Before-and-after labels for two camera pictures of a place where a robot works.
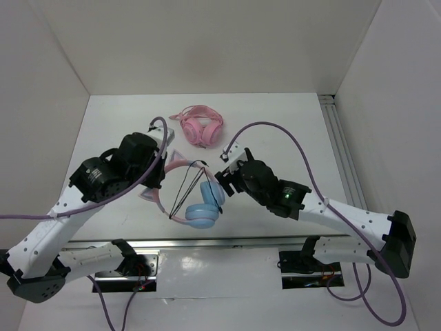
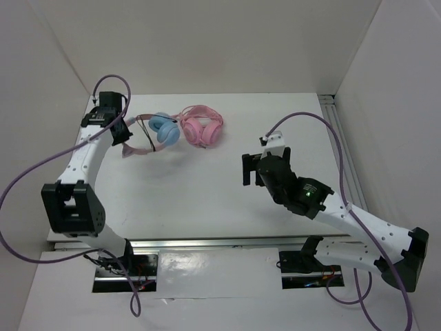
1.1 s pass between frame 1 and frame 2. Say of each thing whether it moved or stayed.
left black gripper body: moved
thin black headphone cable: moved
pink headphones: stayed
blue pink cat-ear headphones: moved
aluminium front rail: stayed
